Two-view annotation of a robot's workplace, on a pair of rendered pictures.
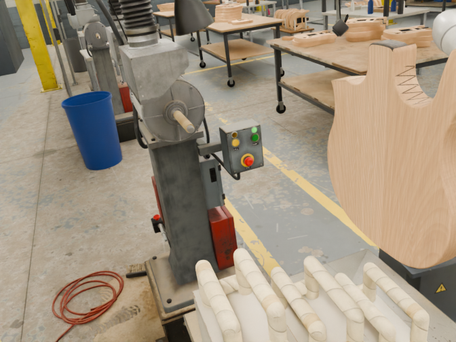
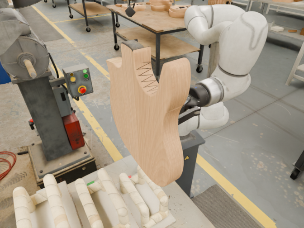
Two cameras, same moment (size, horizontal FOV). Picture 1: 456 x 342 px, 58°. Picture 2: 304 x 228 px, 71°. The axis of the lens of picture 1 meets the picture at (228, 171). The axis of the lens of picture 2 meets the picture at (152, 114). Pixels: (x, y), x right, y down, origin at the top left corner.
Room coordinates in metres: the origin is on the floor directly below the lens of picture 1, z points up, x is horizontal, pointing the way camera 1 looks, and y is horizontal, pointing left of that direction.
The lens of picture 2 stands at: (0.20, -0.19, 1.75)
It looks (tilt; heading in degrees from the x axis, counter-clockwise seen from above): 37 degrees down; 343
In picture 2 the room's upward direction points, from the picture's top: straight up
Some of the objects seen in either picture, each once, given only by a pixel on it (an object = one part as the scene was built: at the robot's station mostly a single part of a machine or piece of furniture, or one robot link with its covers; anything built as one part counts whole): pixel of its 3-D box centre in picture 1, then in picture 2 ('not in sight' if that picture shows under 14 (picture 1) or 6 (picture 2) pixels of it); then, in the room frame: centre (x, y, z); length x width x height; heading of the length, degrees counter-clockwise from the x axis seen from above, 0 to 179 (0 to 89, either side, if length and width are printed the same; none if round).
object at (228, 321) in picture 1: (215, 294); (22, 216); (0.57, 0.05, 1.20); 0.20 x 0.03 x 0.03; 16
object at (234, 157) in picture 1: (231, 148); (73, 81); (1.71, -0.03, 0.99); 0.24 x 0.21 x 0.26; 17
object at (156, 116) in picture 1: (166, 101); (23, 50); (1.72, 0.22, 1.25); 0.41 x 0.27 x 0.26; 17
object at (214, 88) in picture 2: not in sight; (206, 92); (0.74, -0.54, 1.38); 0.09 x 0.06 x 0.09; 16
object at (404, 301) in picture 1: (393, 291); (151, 182); (0.68, -0.33, 1.04); 0.20 x 0.03 x 0.03; 16
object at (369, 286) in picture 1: (369, 283); (141, 174); (0.76, -0.31, 0.99); 0.03 x 0.03 x 0.09
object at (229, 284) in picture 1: (224, 286); (41, 196); (0.68, 0.04, 1.12); 0.11 x 0.03 x 0.03; 107
